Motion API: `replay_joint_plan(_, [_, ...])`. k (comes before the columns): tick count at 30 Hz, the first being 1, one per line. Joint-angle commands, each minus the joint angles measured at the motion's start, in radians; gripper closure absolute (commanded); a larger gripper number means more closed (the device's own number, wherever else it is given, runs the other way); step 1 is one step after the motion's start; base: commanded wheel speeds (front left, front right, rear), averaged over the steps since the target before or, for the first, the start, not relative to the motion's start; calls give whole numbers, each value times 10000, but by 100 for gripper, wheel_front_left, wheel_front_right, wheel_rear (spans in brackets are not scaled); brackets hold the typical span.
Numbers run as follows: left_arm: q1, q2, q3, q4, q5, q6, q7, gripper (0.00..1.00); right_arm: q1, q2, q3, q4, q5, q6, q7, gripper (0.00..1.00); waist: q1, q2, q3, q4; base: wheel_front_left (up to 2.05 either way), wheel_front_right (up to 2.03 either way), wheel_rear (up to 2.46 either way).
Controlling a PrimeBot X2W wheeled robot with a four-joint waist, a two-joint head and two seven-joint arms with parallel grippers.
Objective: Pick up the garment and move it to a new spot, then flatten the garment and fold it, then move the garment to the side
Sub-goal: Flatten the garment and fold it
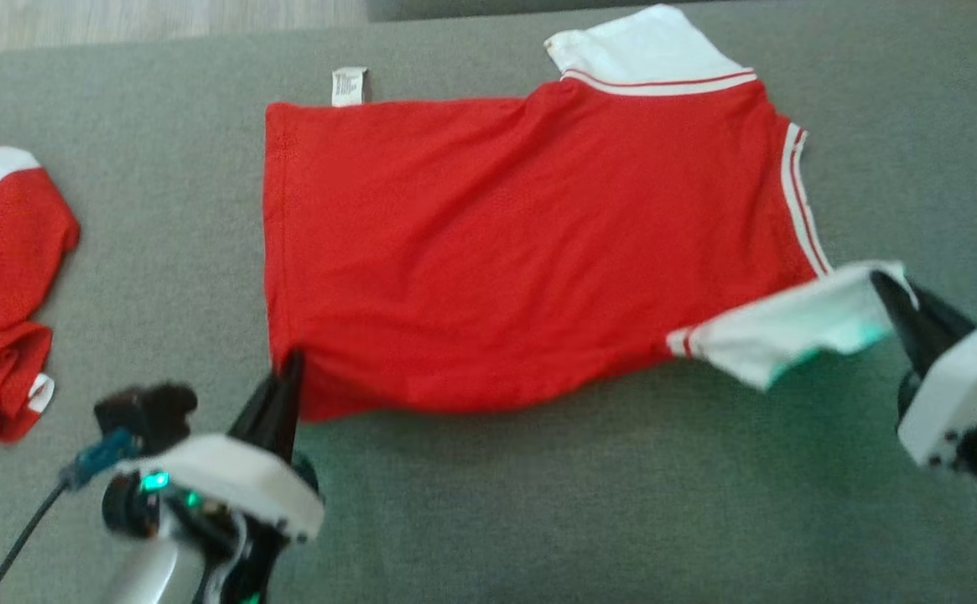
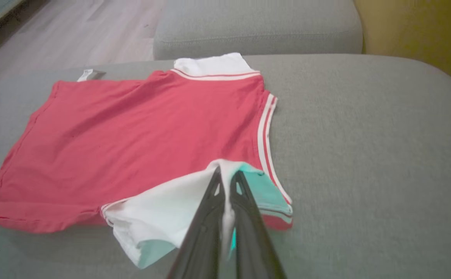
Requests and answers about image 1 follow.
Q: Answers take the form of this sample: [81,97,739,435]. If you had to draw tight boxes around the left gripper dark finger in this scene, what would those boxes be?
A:
[277,351,304,461]
[231,361,290,450]

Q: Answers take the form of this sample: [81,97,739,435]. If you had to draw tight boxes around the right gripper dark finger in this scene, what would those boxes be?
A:
[871,271,947,379]
[903,284,977,348]

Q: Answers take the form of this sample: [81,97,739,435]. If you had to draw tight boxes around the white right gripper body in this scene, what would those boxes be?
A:
[896,312,977,559]

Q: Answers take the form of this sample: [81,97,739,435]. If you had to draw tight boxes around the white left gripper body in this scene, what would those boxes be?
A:
[115,432,327,604]

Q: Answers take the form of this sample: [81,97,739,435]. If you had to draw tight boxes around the red shirt white sleeves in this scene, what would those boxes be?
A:
[262,4,917,423]

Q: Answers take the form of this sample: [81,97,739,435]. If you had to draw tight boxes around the red shorts white stripe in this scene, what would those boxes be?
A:
[0,144,81,443]

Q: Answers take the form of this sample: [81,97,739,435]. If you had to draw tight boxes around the grey fabric sofa seat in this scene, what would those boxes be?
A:
[0,0,977,604]

